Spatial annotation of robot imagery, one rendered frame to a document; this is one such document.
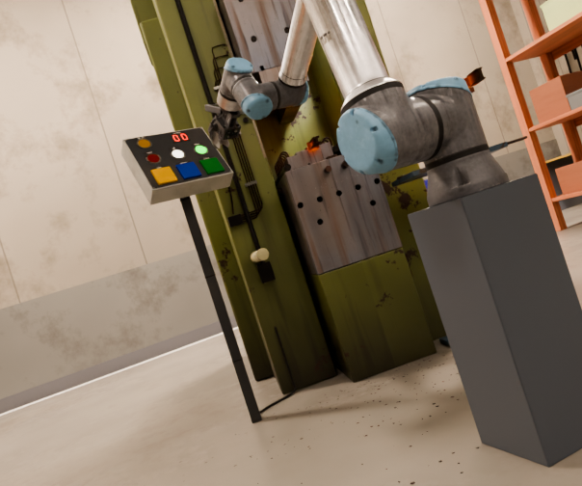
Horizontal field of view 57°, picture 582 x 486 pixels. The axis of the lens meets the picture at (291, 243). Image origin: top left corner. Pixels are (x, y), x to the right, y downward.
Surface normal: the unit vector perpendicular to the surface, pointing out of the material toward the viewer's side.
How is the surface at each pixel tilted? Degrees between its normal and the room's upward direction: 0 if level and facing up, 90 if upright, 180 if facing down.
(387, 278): 90
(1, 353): 90
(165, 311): 90
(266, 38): 90
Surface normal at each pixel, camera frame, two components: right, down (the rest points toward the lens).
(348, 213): 0.12, -0.05
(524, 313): 0.32, -0.11
